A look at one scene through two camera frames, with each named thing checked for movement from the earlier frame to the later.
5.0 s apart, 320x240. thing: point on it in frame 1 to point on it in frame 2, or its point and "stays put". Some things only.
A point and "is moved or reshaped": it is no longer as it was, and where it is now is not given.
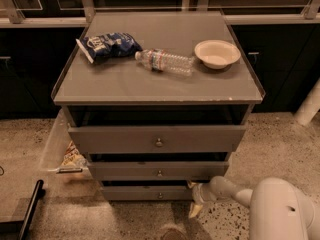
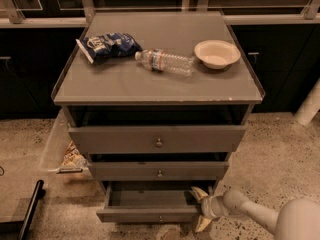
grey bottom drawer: x=147 y=193 is moved or reshaped
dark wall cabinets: x=285 y=57 stays put
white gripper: x=201 y=194 to x=209 y=206
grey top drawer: x=157 y=139 stays put
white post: x=310 y=104 stays put
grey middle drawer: x=159 y=171 stays put
